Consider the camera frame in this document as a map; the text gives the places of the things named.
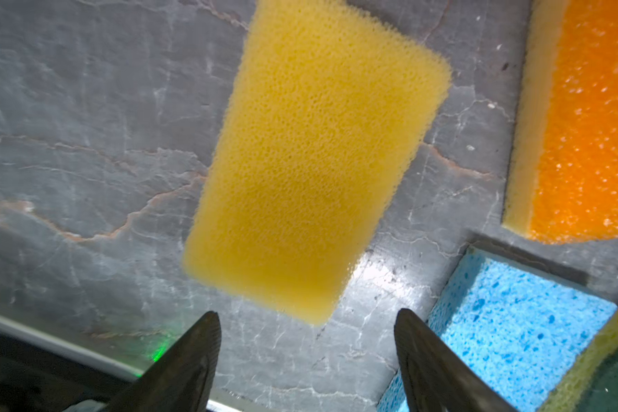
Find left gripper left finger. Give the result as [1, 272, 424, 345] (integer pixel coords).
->
[103, 311, 221, 411]

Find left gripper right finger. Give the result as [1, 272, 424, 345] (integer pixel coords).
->
[394, 308, 515, 411]

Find yellow sponge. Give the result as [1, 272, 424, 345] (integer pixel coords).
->
[182, 1, 451, 324]

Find blue sponge lower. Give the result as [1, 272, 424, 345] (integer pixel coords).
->
[377, 245, 618, 412]

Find dark green sponge left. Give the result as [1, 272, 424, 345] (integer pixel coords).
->
[539, 309, 618, 411]

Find orange sponge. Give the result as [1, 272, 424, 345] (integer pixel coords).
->
[502, 1, 618, 245]

